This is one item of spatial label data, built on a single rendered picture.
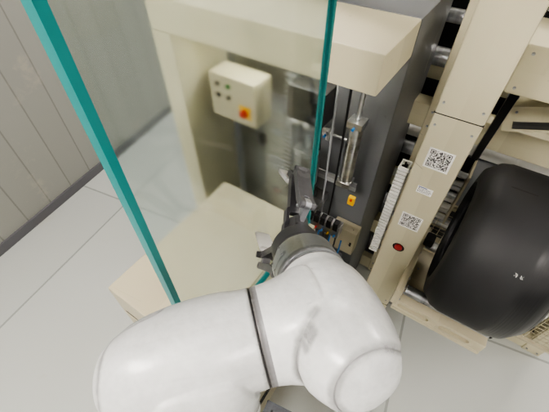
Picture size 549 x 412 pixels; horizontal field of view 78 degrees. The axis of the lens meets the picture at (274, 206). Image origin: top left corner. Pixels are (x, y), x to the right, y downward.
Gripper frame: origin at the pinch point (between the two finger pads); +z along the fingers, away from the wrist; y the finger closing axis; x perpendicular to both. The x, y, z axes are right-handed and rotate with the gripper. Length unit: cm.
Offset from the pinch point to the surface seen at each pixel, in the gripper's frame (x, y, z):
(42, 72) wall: -128, 22, 232
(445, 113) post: 44, -31, 25
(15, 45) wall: -139, 9, 218
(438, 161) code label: 53, -18, 29
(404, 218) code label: 62, 5, 42
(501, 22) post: 38, -50, 12
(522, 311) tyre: 81, 12, 3
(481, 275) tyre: 70, 7, 11
